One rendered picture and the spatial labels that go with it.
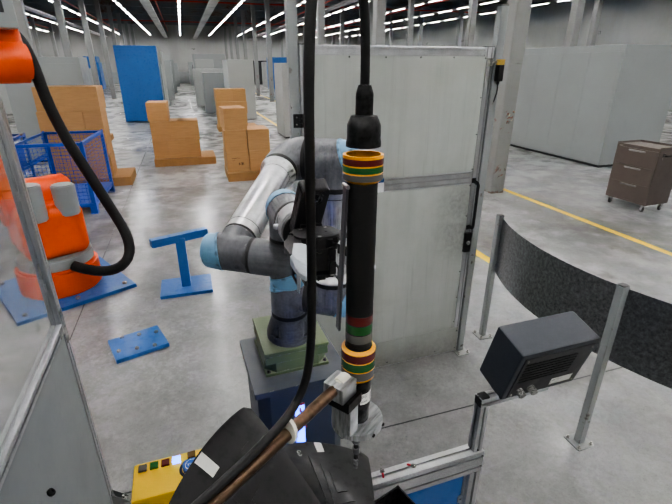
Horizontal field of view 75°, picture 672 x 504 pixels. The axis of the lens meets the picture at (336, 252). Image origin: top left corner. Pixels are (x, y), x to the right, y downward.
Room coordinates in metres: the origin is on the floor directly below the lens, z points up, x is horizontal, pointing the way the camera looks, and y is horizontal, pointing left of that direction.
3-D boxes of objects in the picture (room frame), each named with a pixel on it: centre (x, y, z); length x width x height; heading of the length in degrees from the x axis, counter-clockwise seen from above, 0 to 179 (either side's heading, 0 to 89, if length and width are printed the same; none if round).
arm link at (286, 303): (1.22, 0.14, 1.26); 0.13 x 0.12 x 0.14; 77
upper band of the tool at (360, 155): (0.47, -0.03, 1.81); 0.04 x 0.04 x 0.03
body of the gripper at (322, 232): (0.66, 0.04, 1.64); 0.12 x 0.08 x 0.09; 19
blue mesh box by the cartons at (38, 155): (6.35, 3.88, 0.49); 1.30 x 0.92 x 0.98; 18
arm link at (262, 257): (0.82, 0.11, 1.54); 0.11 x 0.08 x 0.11; 77
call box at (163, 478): (0.71, 0.37, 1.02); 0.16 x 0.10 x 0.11; 109
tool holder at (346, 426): (0.46, -0.02, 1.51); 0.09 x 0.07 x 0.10; 144
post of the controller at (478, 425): (0.98, -0.41, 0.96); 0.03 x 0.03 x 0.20; 19
